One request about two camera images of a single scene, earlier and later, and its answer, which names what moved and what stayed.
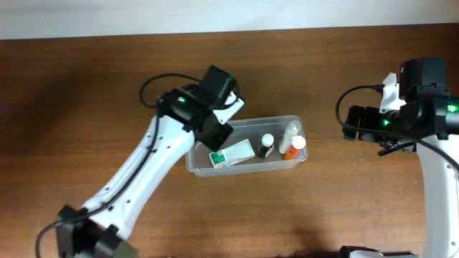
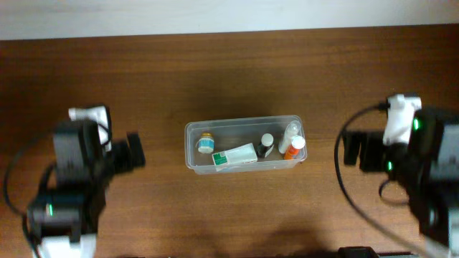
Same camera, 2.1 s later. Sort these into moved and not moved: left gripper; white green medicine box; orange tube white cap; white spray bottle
Moved: white green medicine box; left gripper
Not moved: white spray bottle; orange tube white cap
